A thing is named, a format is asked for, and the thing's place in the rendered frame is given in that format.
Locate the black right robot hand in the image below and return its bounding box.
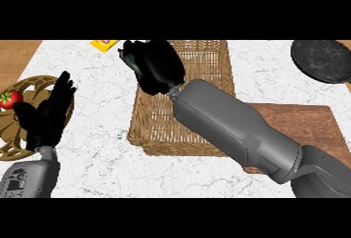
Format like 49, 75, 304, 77
129, 39, 186, 97

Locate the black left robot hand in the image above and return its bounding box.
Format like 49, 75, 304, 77
12, 70, 78, 152

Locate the rectangular wicker basket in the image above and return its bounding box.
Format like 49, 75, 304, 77
127, 39, 238, 158

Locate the yellow packet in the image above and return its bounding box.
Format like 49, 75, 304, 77
89, 39, 121, 54

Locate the red tomato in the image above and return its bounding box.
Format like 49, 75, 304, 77
0, 89, 25, 111

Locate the black round pan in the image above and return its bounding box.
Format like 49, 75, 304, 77
289, 39, 351, 85

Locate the brown wooden cutting board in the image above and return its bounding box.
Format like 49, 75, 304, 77
241, 102, 351, 175

